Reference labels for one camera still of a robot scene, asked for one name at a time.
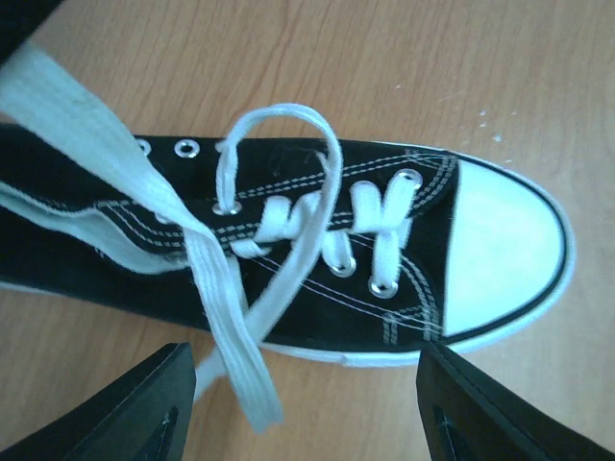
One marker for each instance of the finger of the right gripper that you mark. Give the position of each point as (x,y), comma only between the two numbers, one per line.
(18,21)

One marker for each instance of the black sneaker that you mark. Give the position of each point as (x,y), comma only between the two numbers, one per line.
(423,244)

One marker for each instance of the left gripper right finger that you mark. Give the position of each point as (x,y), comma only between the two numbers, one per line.
(468,415)

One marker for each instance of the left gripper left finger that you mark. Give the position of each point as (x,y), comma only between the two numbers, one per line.
(143,415)

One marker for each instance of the white shoelace of sneaker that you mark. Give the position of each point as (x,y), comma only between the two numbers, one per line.
(221,269)

